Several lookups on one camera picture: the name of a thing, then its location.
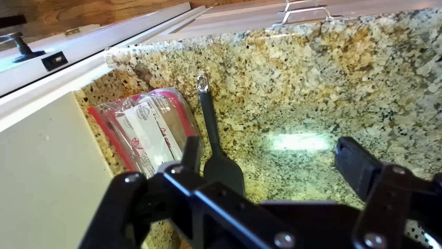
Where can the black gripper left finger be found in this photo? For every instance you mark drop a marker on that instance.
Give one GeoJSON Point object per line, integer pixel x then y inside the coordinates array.
{"type": "Point", "coordinates": [125, 202]}

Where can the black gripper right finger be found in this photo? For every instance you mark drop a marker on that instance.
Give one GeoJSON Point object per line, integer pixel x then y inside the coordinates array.
{"type": "Point", "coordinates": [396, 198]}

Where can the white lower cabinet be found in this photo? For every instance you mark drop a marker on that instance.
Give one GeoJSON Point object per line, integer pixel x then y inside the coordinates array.
{"type": "Point", "coordinates": [46, 175]}

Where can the black flat spatula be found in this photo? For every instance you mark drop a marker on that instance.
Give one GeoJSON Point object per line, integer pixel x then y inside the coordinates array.
{"type": "Point", "coordinates": [223, 168]}

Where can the black door latch plate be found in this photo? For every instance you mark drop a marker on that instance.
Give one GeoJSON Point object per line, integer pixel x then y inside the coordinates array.
{"type": "Point", "coordinates": [56, 61]}

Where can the white room door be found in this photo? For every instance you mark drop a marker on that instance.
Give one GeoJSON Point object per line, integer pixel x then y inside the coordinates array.
{"type": "Point", "coordinates": [92, 42]}

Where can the white door frame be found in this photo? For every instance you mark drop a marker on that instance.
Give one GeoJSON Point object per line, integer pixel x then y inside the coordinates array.
{"type": "Point", "coordinates": [56, 89]}

